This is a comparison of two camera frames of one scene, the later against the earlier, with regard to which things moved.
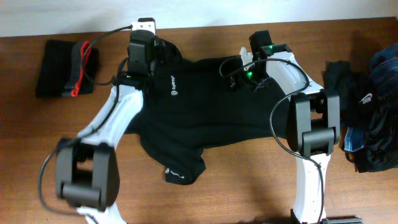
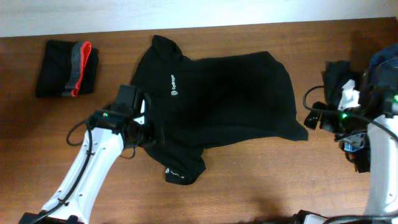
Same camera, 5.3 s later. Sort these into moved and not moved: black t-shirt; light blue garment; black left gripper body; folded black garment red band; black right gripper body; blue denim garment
Moved: black left gripper body; black right gripper body
Not moved: black t-shirt; light blue garment; folded black garment red band; blue denim garment
